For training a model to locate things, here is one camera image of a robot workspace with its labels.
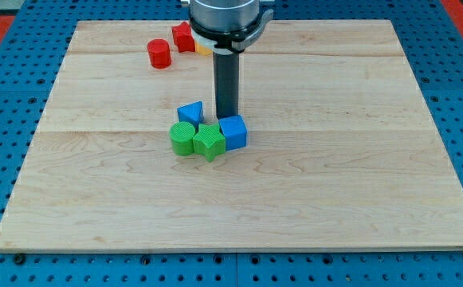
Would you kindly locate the blue triangle block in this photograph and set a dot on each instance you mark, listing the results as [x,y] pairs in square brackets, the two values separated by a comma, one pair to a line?
[191,113]

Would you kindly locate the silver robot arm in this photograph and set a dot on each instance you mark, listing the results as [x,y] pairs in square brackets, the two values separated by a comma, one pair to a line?
[227,26]

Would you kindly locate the blue cube block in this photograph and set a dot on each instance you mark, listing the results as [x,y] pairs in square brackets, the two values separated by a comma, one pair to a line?
[235,131]

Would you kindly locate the green star block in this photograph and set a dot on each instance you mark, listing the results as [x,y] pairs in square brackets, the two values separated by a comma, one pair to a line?
[209,141]

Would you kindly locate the green cylinder block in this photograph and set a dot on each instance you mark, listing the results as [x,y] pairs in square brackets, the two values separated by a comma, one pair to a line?
[181,135]

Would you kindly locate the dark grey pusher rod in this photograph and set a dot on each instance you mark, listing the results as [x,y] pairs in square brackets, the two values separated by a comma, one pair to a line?
[226,84]

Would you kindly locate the yellow block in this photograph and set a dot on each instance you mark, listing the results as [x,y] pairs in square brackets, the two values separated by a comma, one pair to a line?
[201,49]

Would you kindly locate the wooden board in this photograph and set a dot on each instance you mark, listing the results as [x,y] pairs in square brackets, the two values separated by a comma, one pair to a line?
[342,155]

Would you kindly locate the red star block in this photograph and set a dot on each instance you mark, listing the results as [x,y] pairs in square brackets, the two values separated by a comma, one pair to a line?
[182,37]

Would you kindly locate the red cylinder block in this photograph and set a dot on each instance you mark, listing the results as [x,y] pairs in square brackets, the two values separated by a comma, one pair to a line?
[159,53]

